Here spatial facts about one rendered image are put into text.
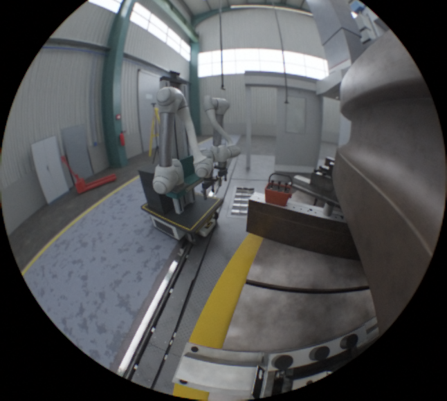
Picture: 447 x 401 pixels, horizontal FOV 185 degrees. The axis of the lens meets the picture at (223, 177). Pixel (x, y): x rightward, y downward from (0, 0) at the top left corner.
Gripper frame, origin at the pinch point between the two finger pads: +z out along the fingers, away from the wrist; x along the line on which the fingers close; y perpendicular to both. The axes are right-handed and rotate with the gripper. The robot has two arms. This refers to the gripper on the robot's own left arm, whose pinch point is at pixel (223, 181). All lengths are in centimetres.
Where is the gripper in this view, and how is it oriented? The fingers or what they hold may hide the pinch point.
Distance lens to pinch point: 145.0
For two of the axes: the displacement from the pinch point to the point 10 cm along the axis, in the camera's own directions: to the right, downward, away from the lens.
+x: 4.3, -3.6, 8.3
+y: 9.0, 1.4, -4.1
